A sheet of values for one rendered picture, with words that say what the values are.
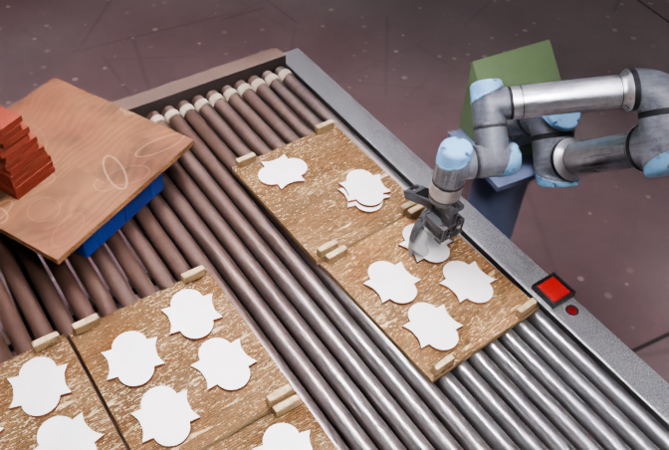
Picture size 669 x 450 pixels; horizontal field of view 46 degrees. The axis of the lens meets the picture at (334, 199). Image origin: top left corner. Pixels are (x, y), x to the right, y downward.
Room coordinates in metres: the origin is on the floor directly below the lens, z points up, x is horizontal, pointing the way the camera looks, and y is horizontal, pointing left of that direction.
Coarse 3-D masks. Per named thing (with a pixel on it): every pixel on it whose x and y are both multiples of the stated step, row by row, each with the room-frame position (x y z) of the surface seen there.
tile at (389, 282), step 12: (372, 264) 1.26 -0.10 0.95; (384, 264) 1.26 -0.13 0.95; (396, 264) 1.26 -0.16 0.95; (372, 276) 1.22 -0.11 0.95; (384, 276) 1.22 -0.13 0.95; (396, 276) 1.22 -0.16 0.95; (408, 276) 1.23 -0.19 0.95; (372, 288) 1.18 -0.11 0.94; (384, 288) 1.18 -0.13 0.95; (396, 288) 1.19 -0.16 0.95; (408, 288) 1.19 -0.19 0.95; (384, 300) 1.15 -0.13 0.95; (396, 300) 1.15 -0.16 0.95; (408, 300) 1.15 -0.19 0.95
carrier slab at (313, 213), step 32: (256, 160) 1.62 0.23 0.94; (320, 160) 1.63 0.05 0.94; (352, 160) 1.64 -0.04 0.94; (256, 192) 1.49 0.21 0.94; (288, 192) 1.50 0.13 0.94; (320, 192) 1.51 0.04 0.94; (288, 224) 1.38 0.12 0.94; (320, 224) 1.39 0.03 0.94; (352, 224) 1.40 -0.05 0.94; (384, 224) 1.40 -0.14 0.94
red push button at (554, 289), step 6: (546, 282) 1.25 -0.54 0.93; (552, 282) 1.25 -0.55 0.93; (558, 282) 1.25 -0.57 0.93; (540, 288) 1.23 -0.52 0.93; (546, 288) 1.23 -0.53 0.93; (552, 288) 1.23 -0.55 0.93; (558, 288) 1.23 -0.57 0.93; (564, 288) 1.23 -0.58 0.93; (546, 294) 1.21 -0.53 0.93; (552, 294) 1.21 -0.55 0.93; (558, 294) 1.21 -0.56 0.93; (564, 294) 1.21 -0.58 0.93; (552, 300) 1.19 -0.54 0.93
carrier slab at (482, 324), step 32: (352, 256) 1.29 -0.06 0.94; (384, 256) 1.29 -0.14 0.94; (480, 256) 1.31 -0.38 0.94; (352, 288) 1.18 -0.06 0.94; (416, 288) 1.20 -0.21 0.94; (512, 288) 1.22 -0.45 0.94; (384, 320) 1.10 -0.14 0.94; (480, 320) 1.11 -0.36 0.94; (512, 320) 1.12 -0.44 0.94; (416, 352) 1.01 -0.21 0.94; (448, 352) 1.02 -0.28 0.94
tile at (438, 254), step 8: (408, 232) 1.37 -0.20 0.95; (408, 240) 1.34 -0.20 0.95; (432, 240) 1.35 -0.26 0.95; (448, 240) 1.35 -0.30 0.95; (432, 248) 1.32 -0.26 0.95; (440, 248) 1.32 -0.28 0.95; (448, 248) 1.32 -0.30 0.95; (416, 256) 1.29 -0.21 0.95; (424, 256) 1.29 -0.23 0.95; (432, 256) 1.29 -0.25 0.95; (440, 256) 1.30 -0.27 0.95; (448, 256) 1.30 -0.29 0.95
